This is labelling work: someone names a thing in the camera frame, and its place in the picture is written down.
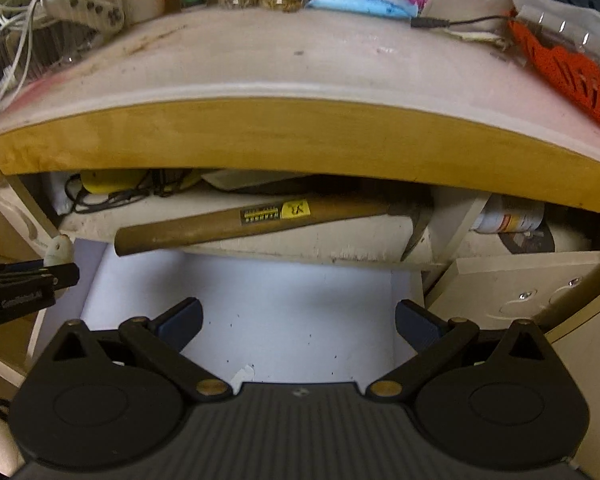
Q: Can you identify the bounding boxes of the white drawer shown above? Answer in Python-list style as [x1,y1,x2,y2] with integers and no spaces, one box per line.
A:
[33,240,424,387]
[426,252,600,330]

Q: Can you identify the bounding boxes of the white oval plastic device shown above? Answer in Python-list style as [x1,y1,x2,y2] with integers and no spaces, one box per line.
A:
[43,234,74,266]

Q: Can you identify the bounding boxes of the white right drawer front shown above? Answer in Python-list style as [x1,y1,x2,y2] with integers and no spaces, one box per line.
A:
[426,252,600,330]

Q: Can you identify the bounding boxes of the yellow plastic device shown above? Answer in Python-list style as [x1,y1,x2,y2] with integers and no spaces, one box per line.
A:
[80,169,146,195]

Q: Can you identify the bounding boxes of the white paper scrap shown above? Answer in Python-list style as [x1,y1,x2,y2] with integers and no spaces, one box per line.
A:
[230,364,256,393]

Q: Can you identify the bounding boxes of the white tube can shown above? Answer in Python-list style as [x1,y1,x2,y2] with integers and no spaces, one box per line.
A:
[471,194,545,234]

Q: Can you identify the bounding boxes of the clear plastic organizer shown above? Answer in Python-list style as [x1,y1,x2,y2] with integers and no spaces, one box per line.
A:
[0,22,104,81]

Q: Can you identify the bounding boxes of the wooden desk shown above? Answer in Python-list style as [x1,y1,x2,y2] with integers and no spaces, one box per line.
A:
[0,9,600,269]

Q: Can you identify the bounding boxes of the white power strip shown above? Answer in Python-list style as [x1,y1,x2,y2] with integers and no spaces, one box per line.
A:
[42,0,124,35]

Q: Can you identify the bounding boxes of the orange plastic basket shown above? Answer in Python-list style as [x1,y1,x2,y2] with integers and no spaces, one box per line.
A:
[508,21,600,125]

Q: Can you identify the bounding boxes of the clear plastic bag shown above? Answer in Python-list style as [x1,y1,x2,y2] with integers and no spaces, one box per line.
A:
[513,0,600,66]

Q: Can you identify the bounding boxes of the blue face mask pack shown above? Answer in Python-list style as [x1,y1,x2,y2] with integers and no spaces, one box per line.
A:
[308,0,418,20]

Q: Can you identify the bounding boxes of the black cable bundle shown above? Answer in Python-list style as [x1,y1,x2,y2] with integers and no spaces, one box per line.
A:
[63,169,202,215]

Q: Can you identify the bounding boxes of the wooden handle hammer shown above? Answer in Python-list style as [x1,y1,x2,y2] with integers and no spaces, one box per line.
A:
[114,195,434,257]

